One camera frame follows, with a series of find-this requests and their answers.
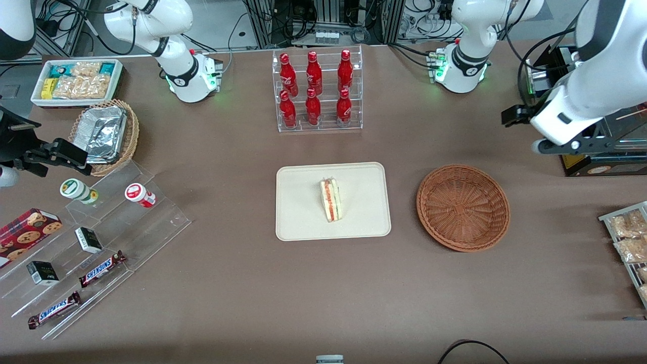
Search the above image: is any small black carton box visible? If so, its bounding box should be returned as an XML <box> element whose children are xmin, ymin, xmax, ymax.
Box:
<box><xmin>26</xmin><ymin>261</ymin><xmax>60</xmax><ymax>286</ymax></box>
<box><xmin>75</xmin><ymin>227</ymin><xmax>103</xmax><ymax>254</ymax></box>

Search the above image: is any light wicker basket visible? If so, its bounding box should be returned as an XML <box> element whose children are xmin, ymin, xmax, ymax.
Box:
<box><xmin>68</xmin><ymin>99</ymin><xmax>140</xmax><ymax>177</ymax></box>

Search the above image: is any triangular layered sandwich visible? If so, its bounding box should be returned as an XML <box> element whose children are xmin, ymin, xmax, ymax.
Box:
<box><xmin>319</xmin><ymin>177</ymin><xmax>343</xmax><ymax>223</ymax></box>

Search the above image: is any white rectangular snack bin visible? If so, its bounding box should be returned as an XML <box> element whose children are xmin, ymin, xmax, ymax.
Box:
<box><xmin>30</xmin><ymin>59</ymin><xmax>123</xmax><ymax>108</ymax></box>

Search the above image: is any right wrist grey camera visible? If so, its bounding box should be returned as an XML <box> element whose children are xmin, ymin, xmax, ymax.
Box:
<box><xmin>0</xmin><ymin>164</ymin><xmax>20</xmax><ymax>188</ymax></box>

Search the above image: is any red cola bottle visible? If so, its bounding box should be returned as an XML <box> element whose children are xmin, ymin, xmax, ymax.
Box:
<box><xmin>306</xmin><ymin>51</ymin><xmax>323</xmax><ymax>96</ymax></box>
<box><xmin>336</xmin><ymin>88</ymin><xmax>352</xmax><ymax>127</ymax></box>
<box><xmin>305</xmin><ymin>87</ymin><xmax>322</xmax><ymax>126</ymax></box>
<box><xmin>338</xmin><ymin>49</ymin><xmax>354</xmax><ymax>94</ymax></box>
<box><xmin>280</xmin><ymin>53</ymin><xmax>299</xmax><ymax>97</ymax></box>
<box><xmin>280</xmin><ymin>90</ymin><xmax>298</xmax><ymax>128</ymax></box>

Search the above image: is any snack packets tray right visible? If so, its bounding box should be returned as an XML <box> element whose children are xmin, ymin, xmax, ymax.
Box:
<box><xmin>599</xmin><ymin>201</ymin><xmax>647</xmax><ymax>309</ymax></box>

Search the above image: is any red plaid cookie box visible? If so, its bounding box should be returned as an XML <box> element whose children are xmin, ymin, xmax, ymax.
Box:
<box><xmin>0</xmin><ymin>208</ymin><xmax>63</xmax><ymax>268</ymax></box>

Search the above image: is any brown round wicker basket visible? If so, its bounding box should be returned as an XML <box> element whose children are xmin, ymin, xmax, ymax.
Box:
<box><xmin>417</xmin><ymin>164</ymin><xmax>511</xmax><ymax>252</ymax></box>

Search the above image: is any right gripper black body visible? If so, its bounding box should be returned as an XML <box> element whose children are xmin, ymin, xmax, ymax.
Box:
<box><xmin>0</xmin><ymin>105</ymin><xmax>42</xmax><ymax>164</ymax></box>

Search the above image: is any snickers chocolate bar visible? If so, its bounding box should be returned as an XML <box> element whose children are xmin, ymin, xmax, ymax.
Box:
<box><xmin>78</xmin><ymin>250</ymin><xmax>126</xmax><ymax>289</ymax></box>
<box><xmin>28</xmin><ymin>291</ymin><xmax>81</xmax><ymax>330</ymax></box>

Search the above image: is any black food warmer appliance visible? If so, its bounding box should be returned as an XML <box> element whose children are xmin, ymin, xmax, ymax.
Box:
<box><xmin>521</xmin><ymin>44</ymin><xmax>647</xmax><ymax>177</ymax></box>

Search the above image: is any clear acrylic tiered stand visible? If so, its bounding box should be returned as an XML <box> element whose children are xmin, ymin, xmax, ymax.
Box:
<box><xmin>0</xmin><ymin>159</ymin><xmax>192</xmax><ymax>340</ymax></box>

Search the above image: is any clear acrylic bottle rack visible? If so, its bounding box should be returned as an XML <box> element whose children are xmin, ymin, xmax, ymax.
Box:
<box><xmin>272</xmin><ymin>45</ymin><xmax>363</xmax><ymax>133</ymax></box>

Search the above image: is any cream plastic tray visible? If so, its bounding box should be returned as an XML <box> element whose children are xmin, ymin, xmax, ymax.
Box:
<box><xmin>275</xmin><ymin>162</ymin><xmax>392</xmax><ymax>242</ymax></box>

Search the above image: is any aluminium frame post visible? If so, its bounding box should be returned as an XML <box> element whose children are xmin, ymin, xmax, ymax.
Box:
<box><xmin>377</xmin><ymin>0</ymin><xmax>405</xmax><ymax>46</ymax></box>
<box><xmin>247</xmin><ymin>0</ymin><xmax>274</xmax><ymax>49</ymax></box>

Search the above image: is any green lidded sunflower jar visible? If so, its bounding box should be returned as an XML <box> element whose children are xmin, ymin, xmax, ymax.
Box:
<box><xmin>60</xmin><ymin>178</ymin><xmax>99</xmax><ymax>205</ymax></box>

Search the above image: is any red lidded jar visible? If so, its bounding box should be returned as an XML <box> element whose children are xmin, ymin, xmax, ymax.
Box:
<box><xmin>125</xmin><ymin>183</ymin><xmax>156</xmax><ymax>209</ymax></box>

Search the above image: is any black cable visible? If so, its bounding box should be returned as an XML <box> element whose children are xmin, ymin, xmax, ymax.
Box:
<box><xmin>437</xmin><ymin>340</ymin><xmax>511</xmax><ymax>364</ymax></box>

